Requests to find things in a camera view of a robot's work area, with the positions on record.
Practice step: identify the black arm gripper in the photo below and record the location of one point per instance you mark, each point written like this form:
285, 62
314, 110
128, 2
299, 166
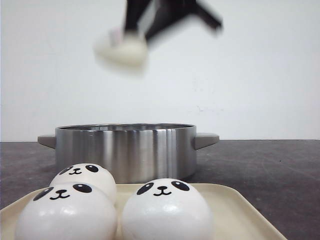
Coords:
168, 13

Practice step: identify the panda bun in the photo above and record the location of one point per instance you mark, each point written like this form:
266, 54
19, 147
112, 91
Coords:
167, 209
89, 173
123, 48
68, 211

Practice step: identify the stainless steel steamer pot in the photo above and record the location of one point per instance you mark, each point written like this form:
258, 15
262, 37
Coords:
131, 152

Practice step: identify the cream plastic tray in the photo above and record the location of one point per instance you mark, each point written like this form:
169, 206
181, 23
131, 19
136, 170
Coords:
234, 218

